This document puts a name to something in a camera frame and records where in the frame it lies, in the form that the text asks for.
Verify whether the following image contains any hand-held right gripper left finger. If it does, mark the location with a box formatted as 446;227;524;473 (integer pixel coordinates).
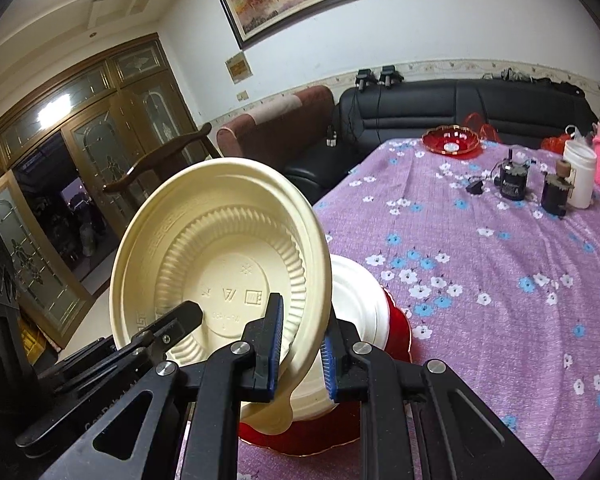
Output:
40;292;285;480

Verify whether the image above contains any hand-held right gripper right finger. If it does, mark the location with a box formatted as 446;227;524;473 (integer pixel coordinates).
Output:
321;317;556;480

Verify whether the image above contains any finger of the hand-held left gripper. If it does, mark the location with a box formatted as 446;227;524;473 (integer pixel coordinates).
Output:
39;301;204;395
15;360;156;461

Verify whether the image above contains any small white bowl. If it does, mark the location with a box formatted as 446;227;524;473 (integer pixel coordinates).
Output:
330;267;383;346

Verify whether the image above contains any large red printed plate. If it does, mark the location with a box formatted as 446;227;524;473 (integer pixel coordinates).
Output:
236;292;413;457

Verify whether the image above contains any cream ribbed plastic bowl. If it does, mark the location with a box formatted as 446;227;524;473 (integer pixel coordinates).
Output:
109;157;333;436

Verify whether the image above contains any large white bowl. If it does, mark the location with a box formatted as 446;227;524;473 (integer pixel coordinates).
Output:
290;254;392;418

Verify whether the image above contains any dark wooden chair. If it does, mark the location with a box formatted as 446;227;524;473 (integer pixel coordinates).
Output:
102;122;221;196

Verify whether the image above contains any purple floral tablecloth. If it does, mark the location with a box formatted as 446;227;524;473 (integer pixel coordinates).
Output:
177;137;600;480

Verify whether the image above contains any wooden glass-panel door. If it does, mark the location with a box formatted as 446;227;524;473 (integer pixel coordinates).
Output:
0;32;216;356

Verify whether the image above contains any reddish brown armchair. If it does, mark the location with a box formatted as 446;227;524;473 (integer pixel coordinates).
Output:
216;85;337;171

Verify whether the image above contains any red plate with gold rim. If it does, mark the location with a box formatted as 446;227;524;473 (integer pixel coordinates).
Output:
421;127;482;156

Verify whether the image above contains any black round device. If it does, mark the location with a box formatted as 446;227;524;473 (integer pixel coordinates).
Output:
495;150;531;201

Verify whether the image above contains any black leather sofa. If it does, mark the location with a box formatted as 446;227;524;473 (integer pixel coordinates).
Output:
285;79;600;196

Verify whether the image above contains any red plastic bag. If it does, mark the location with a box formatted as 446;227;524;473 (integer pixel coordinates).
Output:
540;136;568;157
462;112;502;143

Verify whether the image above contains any dark brown cylindrical device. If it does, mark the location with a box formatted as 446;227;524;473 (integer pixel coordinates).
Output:
540;159;576;218

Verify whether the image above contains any white plastic jar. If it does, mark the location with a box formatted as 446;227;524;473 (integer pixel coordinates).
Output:
562;139;598;209

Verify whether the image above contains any yellow wall plaque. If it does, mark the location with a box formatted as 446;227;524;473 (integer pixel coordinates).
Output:
225;51;253;85

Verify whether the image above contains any dark cables and cloth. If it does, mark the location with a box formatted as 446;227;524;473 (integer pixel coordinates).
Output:
482;66;588;97

